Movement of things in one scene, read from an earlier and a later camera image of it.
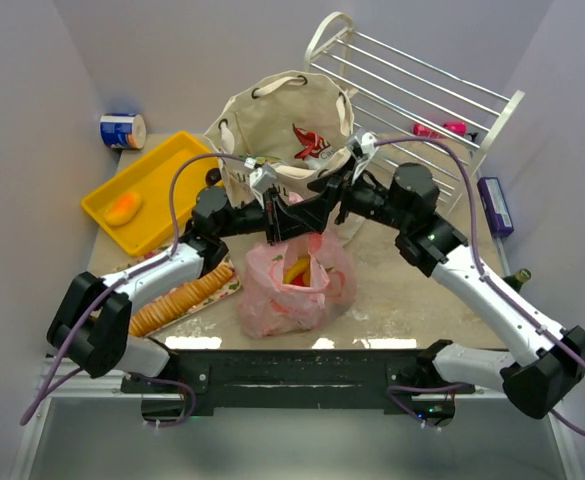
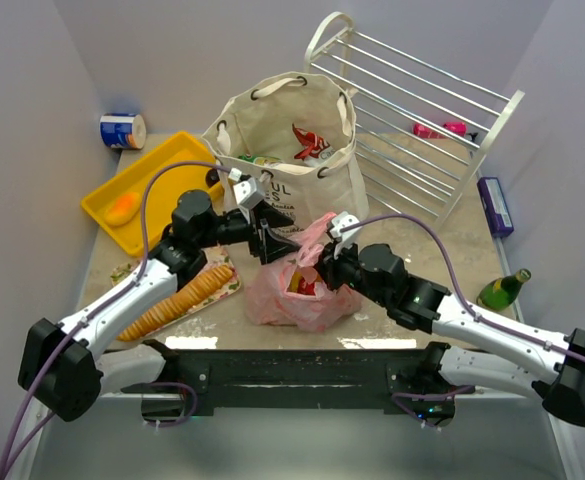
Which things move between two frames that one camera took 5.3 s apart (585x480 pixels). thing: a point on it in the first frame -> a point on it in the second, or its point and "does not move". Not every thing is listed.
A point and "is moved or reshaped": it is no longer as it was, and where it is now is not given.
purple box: (495, 206) does not move
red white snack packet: (315, 150) does not move
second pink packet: (457, 127) does not move
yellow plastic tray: (148, 202) does not move
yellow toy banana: (302, 266) -> (295, 282)
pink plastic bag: (299, 284) is moved or reshaped
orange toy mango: (122, 208) does not move
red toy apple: (298, 280) -> (307, 288)
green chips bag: (259, 160) does not move
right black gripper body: (344, 189) -> (333, 263)
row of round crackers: (167, 306) does not move
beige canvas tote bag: (281, 135) does not move
